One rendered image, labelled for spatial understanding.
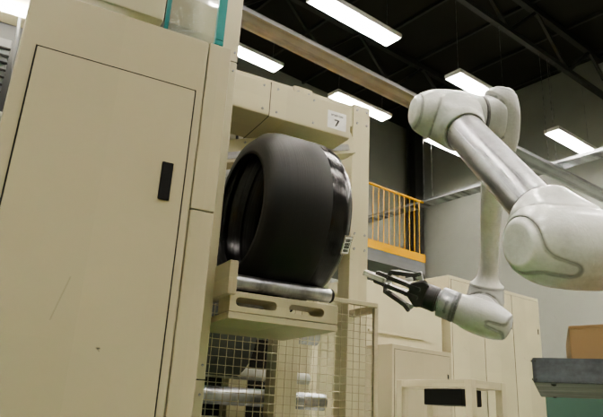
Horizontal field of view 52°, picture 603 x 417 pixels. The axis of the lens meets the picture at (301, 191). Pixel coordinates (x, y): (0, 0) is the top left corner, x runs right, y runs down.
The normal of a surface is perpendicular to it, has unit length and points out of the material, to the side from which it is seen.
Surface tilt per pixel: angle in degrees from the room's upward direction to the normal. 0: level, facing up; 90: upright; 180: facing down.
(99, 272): 90
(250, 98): 90
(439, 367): 90
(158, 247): 90
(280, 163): 75
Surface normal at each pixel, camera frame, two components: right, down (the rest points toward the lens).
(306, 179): 0.47, -0.43
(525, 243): -0.94, -0.03
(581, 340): -0.36, -0.34
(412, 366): 0.62, -0.24
